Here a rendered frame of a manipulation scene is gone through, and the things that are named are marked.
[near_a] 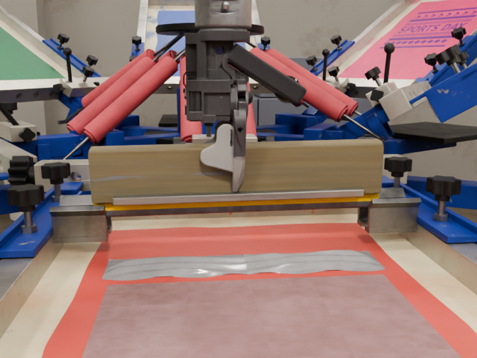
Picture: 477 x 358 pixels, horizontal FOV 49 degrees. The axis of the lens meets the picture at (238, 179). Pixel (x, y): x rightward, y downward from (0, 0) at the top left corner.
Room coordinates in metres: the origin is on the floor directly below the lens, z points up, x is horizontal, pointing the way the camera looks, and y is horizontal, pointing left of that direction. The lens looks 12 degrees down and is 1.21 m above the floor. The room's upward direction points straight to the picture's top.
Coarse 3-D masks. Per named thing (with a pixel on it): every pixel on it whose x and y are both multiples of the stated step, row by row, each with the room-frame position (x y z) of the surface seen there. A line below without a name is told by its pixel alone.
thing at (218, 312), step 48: (144, 240) 0.76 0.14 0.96; (192, 240) 0.76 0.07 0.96; (96, 288) 0.58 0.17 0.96; (144, 288) 0.58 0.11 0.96; (192, 288) 0.58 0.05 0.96; (240, 288) 0.58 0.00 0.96; (96, 336) 0.47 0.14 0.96; (144, 336) 0.47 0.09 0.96; (192, 336) 0.47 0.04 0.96; (240, 336) 0.47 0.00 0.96
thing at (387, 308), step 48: (240, 240) 0.76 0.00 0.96; (288, 240) 0.76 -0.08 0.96; (336, 240) 0.76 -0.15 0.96; (288, 288) 0.58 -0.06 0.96; (336, 288) 0.58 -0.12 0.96; (384, 288) 0.58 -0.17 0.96; (288, 336) 0.47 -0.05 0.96; (336, 336) 0.47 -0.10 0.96; (384, 336) 0.47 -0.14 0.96; (432, 336) 0.47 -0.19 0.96
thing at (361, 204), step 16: (176, 208) 0.72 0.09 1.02; (192, 208) 0.72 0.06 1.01; (208, 208) 0.72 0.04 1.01; (224, 208) 0.73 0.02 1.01; (240, 208) 0.73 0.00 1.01; (256, 208) 0.73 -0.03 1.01; (272, 208) 0.73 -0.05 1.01; (288, 208) 0.73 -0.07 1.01; (304, 208) 0.74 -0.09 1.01; (320, 208) 0.74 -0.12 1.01; (336, 208) 0.74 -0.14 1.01
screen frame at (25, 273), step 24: (144, 216) 0.86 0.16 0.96; (168, 216) 0.87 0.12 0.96; (192, 216) 0.87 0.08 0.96; (216, 216) 0.88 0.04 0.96; (240, 216) 0.88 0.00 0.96; (264, 216) 0.88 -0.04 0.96; (48, 240) 0.66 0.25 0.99; (408, 240) 0.75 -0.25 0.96; (432, 240) 0.68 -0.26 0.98; (0, 264) 0.57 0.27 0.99; (24, 264) 0.57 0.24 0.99; (48, 264) 0.65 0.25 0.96; (456, 264) 0.61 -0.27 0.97; (0, 288) 0.50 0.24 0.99; (24, 288) 0.55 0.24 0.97; (0, 312) 0.47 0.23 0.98; (0, 336) 0.46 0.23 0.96
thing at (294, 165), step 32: (96, 160) 0.70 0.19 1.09; (128, 160) 0.70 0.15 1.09; (160, 160) 0.70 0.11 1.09; (192, 160) 0.71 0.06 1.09; (256, 160) 0.72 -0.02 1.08; (288, 160) 0.72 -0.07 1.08; (320, 160) 0.72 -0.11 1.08; (352, 160) 0.73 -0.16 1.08; (96, 192) 0.70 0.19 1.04; (128, 192) 0.70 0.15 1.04; (160, 192) 0.71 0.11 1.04; (192, 192) 0.71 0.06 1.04
